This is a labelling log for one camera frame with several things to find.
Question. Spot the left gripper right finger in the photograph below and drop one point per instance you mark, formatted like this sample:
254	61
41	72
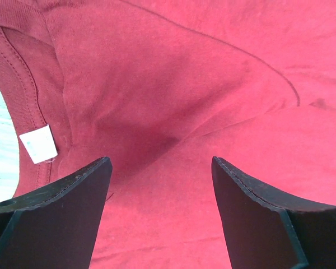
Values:
265	227

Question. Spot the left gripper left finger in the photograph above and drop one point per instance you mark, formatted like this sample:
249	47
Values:
55	226

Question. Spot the dark red t shirt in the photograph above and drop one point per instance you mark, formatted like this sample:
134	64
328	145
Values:
161	87

